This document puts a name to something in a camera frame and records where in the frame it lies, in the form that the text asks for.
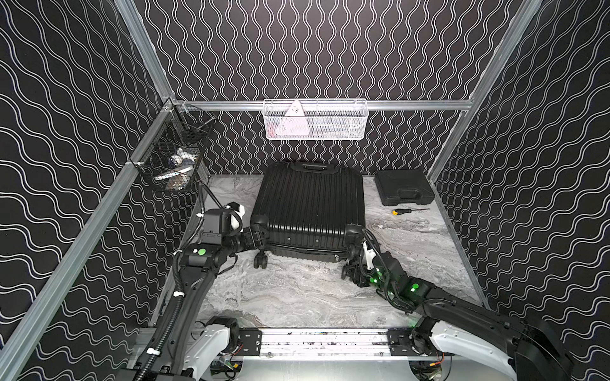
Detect silver items in mesh basket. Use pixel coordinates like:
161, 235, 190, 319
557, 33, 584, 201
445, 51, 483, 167
152, 148, 200, 191

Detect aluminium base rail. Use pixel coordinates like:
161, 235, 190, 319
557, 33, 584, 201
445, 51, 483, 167
128, 327, 518, 361

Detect clear wall basket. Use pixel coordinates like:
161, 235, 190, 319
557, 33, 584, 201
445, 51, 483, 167
262, 98, 369, 141

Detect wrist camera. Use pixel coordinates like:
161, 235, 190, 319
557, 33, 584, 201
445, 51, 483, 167
362, 241, 376, 271
225, 202, 246, 237

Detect black wire mesh basket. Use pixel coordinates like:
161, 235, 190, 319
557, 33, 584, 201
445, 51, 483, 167
135, 104, 219, 194

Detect yellow black screwdriver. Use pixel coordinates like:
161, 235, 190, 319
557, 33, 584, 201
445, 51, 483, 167
392, 208, 430, 216

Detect pink triangle card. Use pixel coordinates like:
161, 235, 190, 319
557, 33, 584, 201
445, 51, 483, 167
275, 100, 311, 140

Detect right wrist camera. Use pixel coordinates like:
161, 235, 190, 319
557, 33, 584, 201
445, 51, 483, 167
362, 241, 376, 271

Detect black corrugated cable conduit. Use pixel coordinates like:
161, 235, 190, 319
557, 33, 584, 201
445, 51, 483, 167
132, 256, 187, 381

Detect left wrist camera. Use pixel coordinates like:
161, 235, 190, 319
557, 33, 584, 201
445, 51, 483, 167
225, 202, 246, 237

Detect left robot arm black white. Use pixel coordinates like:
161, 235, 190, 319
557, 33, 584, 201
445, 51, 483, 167
116, 203, 267, 380

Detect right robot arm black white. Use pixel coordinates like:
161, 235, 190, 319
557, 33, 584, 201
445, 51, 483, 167
342, 245, 574, 380

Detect black hard-shell suitcase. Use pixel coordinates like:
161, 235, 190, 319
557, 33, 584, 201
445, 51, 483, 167
250, 162, 365, 262

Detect black plastic tool case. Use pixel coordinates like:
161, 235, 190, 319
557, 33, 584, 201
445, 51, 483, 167
374, 169, 435, 206

